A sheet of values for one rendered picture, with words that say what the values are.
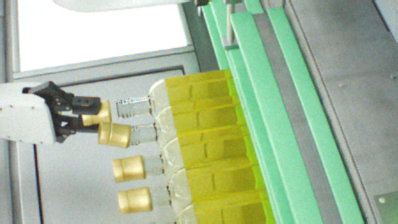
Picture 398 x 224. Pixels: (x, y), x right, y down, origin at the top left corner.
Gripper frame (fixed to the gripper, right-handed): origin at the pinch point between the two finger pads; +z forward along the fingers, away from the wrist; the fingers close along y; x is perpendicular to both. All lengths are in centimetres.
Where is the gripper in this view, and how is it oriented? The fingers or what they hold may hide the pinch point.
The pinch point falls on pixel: (88, 115)
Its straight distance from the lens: 122.6
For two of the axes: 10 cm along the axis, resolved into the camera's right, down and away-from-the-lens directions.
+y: -0.1, -6.5, -7.6
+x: 0.7, -7.6, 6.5
